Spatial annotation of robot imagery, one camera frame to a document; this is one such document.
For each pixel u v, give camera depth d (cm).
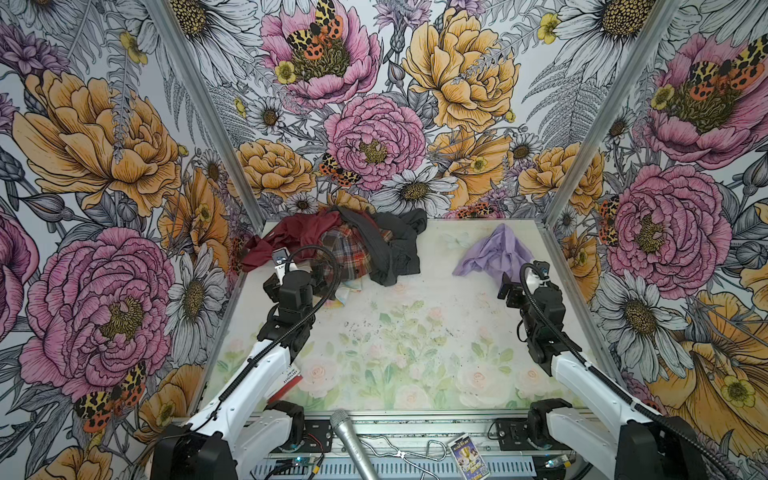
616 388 48
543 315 63
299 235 102
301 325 56
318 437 73
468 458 70
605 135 94
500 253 106
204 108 87
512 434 74
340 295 97
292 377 80
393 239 103
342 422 73
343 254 99
